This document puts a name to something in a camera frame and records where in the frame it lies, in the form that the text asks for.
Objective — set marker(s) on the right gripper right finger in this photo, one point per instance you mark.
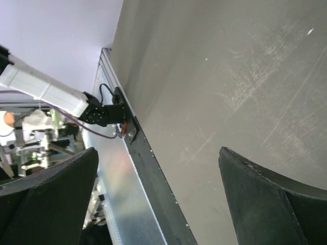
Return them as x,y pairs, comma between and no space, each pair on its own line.
269,208

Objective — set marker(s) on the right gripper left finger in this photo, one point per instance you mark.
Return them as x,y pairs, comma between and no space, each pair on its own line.
49,207

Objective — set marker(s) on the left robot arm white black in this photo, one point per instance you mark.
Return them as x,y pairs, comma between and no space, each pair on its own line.
19,76

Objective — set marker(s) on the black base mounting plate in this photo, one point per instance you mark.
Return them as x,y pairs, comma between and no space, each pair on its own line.
162,200

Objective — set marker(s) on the aluminium frame rail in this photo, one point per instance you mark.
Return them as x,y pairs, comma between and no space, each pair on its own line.
108,90

